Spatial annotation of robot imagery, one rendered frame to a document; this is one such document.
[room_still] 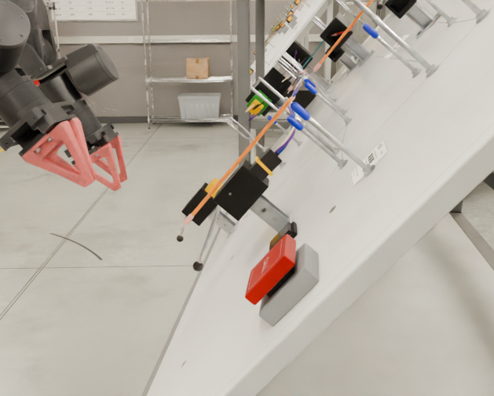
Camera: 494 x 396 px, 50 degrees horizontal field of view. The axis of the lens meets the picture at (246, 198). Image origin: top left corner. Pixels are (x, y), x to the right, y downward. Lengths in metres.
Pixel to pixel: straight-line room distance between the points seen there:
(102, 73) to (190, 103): 6.83
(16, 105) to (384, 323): 0.69
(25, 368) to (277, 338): 2.06
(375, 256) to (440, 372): 0.53
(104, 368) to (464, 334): 1.63
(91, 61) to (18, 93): 0.24
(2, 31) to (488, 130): 0.48
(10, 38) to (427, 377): 0.71
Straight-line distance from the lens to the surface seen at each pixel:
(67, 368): 2.38
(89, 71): 0.90
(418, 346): 0.95
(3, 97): 0.68
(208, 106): 7.70
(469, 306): 1.10
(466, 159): 0.37
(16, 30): 0.64
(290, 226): 0.59
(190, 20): 8.17
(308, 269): 0.42
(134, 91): 8.33
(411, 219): 0.37
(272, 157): 0.63
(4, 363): 2.50
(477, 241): 1.42
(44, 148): 0.68
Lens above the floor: 1.29
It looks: 17 degrees down
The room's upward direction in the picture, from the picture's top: 1 degrees counter-clockwise
